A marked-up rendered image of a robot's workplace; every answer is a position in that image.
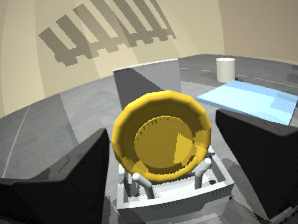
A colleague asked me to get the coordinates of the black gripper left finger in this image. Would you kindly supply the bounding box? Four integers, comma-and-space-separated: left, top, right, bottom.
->
0, 128, 110, 224

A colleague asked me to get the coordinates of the yellow plate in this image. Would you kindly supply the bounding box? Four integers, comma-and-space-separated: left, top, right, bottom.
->
112, 91, 212, 183

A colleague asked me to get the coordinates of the white dish rack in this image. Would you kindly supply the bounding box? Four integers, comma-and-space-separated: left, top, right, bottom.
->
113, 59, 234, 224

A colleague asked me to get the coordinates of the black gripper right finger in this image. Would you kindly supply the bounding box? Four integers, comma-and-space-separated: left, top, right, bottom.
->
216, 109, 298, 220

